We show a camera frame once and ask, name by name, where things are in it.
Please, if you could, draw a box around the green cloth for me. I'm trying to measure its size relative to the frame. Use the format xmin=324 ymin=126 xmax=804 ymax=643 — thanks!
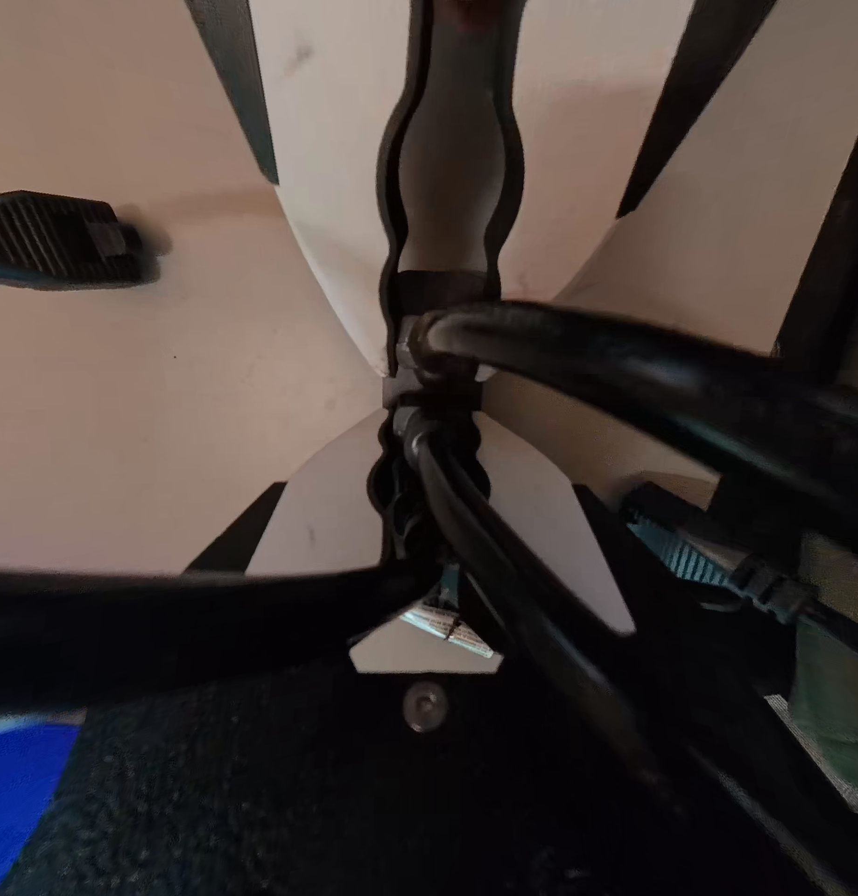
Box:
xmin=786 ymin=616 xmax=858 ymax=813

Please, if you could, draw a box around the blue and black connector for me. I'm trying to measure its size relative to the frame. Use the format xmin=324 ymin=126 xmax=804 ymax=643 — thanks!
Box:
xmin=624 ymin=482 xmax=822 ymax=624

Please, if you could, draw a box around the thin black cable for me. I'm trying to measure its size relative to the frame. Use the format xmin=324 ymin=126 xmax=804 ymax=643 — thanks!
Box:
xmin=807 ymin=595 xmax=858 ymax=665

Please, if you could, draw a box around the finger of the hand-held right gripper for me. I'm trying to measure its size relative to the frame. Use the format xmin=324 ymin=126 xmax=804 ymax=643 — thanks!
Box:
xmin=249 ymin=0 xmax=428 ymax=379
xmin=484 ymin=0 xmax=699 ymax=305

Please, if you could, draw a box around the black metal frame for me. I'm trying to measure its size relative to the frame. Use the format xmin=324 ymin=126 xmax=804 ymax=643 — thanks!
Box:
xmin=775 ymin=91 xmax=858 ymax=382

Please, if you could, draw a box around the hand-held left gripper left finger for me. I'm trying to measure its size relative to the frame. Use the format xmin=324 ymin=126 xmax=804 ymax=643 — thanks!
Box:
xmin=246 ymin=412 xmax=402 ymax=578

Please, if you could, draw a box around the black ribbed plug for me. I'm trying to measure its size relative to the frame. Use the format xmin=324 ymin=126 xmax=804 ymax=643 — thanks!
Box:
xmin=0 ymin=190 xmax=162 ymax=291

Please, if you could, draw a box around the black power plug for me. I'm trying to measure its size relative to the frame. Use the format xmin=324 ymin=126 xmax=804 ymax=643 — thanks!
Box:
xmin=383 ymin=269 xmax=501 ymax=417

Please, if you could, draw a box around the blue panel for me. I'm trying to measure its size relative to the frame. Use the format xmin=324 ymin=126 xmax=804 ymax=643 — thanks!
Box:
xmin=0 ymin=714 xmax=85 ymax=896

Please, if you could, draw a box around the thick black plug cable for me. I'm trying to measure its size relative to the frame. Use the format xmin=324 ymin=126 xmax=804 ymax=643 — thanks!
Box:
xmin=411 ymin=301 xmax=858 ymax=540

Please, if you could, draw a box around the white cable label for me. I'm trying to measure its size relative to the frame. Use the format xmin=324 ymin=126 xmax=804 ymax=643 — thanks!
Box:
xmin=400 ymin=601 xmax=505 ymax=660

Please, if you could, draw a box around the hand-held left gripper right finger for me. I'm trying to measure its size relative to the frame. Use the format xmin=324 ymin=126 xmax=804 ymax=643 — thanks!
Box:
xmin=470 ymin=412 xmax=638 ymax=636

